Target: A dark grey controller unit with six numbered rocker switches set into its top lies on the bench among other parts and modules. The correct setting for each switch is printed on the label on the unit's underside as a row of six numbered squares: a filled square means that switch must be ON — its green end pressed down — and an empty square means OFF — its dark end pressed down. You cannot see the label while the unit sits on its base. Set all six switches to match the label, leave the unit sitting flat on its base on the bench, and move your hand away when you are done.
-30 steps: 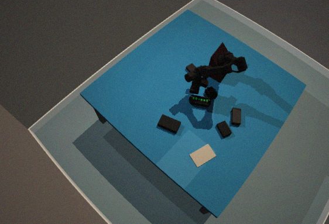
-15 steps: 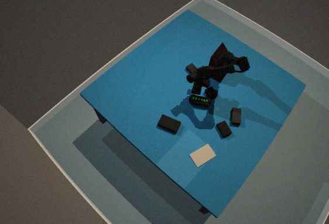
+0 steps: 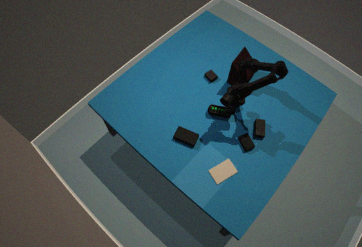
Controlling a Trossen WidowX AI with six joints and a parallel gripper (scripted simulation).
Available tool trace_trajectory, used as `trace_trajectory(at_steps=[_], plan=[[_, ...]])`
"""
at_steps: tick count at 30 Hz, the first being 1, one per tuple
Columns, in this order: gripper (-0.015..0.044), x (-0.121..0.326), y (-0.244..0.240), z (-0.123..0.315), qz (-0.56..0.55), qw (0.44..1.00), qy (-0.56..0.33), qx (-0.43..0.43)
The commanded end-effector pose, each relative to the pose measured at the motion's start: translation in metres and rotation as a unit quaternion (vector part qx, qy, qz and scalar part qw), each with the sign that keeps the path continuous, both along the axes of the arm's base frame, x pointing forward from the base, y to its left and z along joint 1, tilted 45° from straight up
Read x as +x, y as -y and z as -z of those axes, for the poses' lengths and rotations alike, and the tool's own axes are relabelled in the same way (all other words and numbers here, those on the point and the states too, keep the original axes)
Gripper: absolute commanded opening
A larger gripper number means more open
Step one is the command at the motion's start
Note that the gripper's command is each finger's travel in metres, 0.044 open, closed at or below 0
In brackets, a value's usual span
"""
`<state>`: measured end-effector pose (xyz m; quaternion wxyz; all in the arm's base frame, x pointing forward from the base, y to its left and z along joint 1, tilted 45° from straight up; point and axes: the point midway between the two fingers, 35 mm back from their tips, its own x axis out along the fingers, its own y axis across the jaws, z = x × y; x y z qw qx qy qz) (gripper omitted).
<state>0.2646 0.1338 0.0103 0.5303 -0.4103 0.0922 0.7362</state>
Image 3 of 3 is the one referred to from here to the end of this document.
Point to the beige flat rectangular block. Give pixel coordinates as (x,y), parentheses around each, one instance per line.
(222,171)

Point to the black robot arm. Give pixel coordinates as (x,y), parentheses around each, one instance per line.
(240,91)

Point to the dark grey switch panel with green rocker switches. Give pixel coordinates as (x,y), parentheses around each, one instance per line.
(216,110)

